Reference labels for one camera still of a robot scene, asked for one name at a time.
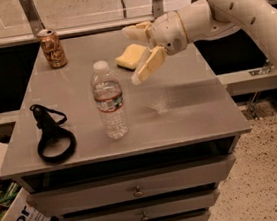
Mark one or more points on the grey drawer cabinet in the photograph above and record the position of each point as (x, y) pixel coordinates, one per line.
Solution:
(179, 115)

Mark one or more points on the clear plastic water bottle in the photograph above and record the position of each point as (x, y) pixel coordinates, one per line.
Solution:
(109, 100)

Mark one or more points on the orange-brown drink can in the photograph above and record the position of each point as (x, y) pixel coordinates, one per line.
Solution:
(52, 48)

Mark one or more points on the middle grey drawer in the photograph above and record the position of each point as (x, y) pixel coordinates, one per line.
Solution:
(154, 209)

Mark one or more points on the yellow sponge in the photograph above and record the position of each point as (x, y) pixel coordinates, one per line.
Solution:
(131, 56)

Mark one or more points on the metal frame railing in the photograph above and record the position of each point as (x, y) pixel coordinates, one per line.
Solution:
(101, 23)

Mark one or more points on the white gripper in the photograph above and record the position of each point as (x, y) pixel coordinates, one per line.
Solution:
(168, 33)

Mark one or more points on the top grey drawer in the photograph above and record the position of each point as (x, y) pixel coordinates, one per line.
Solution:
(132, 187)

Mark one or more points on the black VR controller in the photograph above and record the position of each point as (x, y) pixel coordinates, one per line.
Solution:
(49, 121)

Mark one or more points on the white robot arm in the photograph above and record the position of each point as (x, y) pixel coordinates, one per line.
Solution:
(250, 191)

